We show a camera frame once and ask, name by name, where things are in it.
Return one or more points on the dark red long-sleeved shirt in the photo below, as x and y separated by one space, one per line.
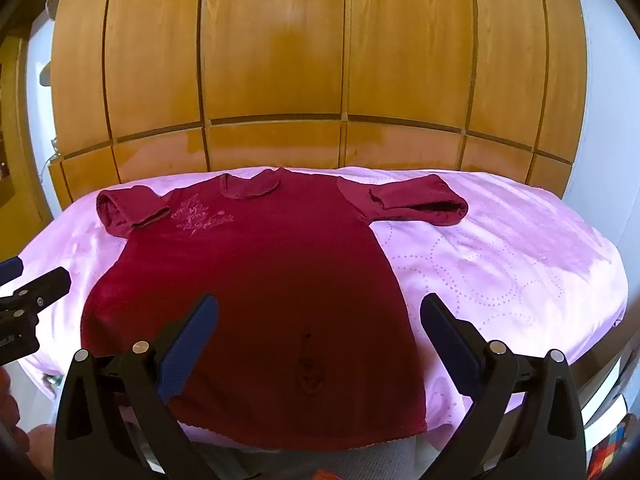
260 270

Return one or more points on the pink quilted blanket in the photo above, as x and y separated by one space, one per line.
500 260

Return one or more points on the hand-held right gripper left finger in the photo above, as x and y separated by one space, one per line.
192 337

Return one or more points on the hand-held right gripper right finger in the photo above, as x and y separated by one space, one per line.
450 340

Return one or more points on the wooden door frame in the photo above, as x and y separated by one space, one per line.
17 160

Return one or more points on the colourful checkered cloth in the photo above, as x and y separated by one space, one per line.
610 450

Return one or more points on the white bed frame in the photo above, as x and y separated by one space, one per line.
602 390

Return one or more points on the white wall switch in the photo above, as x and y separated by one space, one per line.
45 75

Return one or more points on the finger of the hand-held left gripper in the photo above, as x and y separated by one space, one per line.
10 269
47 285

